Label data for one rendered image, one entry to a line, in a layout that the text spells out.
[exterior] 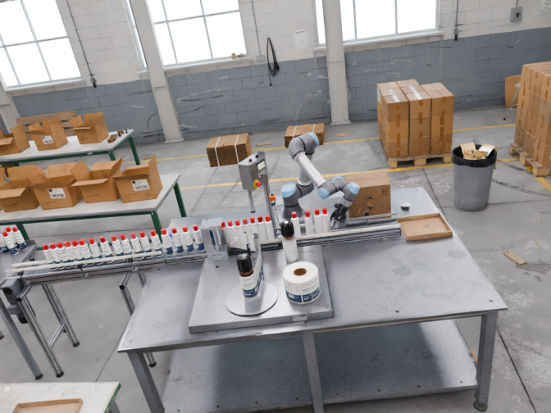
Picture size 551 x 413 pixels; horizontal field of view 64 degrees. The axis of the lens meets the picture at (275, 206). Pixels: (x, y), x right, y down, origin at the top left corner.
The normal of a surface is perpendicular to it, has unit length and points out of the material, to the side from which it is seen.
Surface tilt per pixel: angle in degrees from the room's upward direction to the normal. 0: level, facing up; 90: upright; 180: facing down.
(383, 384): 1
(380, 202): 90
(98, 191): 90
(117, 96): 90
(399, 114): 90
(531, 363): 0
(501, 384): 0
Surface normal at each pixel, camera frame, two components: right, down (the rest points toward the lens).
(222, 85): -0.11, 0.47
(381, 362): -0.11, -0.87
